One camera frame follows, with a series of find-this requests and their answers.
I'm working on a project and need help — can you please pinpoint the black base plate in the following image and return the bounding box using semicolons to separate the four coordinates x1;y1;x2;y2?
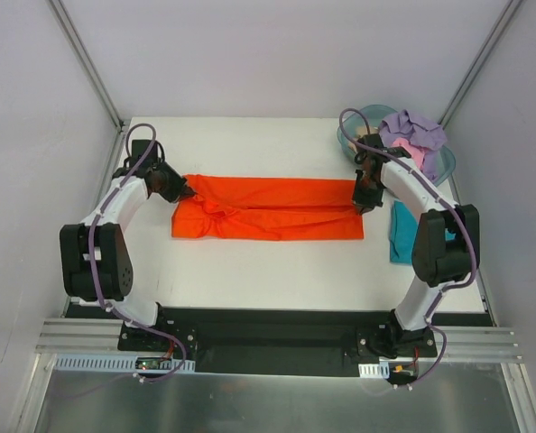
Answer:
117;308;437;377

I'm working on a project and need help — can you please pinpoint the teal folded t shirt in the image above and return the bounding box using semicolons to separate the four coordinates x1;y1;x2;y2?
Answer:
388;200;457;265

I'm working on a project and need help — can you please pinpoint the pink t shirt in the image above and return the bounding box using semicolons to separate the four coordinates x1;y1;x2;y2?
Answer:
391;137;427;170

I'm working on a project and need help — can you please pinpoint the right aluminium frame post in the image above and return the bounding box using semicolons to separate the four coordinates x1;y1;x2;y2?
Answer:
439;0;524;128

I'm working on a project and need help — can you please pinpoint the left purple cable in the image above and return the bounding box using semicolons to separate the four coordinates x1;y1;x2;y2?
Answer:
87;123;188;384

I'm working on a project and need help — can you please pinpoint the purple t shirt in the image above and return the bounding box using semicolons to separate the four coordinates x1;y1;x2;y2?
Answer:
378;110;448;182

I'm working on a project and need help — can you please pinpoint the beige t shirt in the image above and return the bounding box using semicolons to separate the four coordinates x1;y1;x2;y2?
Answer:
352;126;378;147

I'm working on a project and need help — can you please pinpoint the teal plastic basket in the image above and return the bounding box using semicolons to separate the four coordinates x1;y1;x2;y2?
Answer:
337;105;456;186

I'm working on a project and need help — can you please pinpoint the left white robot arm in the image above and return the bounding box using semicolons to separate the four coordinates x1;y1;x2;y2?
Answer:
60;139;195;351

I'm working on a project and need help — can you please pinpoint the orange t shirt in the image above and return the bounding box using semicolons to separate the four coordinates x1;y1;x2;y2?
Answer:
171;174;365;241

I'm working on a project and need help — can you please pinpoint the left aluminium frame post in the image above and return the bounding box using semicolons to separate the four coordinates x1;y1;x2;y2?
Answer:
46;0;125;130

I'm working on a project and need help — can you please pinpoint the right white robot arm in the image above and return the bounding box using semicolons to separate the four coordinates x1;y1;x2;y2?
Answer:
352;134;480;358

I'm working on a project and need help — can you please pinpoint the aluminium frame post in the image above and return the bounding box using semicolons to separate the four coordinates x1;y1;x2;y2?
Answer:
46;0;125;130
439;0;524;128

